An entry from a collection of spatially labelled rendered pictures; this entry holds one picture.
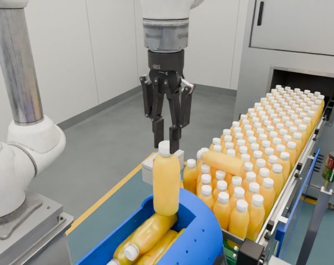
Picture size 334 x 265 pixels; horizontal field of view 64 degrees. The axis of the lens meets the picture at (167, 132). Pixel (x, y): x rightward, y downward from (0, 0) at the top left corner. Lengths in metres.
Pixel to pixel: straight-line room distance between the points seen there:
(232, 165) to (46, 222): 0.73
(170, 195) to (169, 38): 0.38
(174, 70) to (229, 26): 4.63
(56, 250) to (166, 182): 0.64
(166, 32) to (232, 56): 4.69
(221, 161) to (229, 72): 4.21
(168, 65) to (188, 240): 0.45
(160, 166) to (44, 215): 0.56
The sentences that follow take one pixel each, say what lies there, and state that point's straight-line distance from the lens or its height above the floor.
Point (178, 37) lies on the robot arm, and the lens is 0.53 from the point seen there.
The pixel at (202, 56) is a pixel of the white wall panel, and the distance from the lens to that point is 5.39.
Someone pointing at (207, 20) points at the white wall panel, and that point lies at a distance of 5.28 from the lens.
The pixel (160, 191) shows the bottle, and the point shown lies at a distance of 0.69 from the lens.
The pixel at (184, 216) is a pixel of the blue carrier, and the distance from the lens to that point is 0.91.
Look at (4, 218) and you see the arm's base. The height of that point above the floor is 1.12.
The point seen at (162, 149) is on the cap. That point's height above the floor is 1.44.
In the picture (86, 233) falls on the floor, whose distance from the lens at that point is 2.47.
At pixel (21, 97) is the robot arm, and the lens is 1.02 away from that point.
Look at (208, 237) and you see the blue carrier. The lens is 0.81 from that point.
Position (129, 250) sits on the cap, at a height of 1.13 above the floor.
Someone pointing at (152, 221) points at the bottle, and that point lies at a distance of 0.87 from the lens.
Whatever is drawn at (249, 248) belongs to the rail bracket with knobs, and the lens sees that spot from 1.03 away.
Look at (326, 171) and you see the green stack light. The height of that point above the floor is 1.19.
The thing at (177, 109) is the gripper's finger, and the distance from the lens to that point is 0.59.
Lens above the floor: 1.77
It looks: 27 degrees down
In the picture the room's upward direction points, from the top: straight up
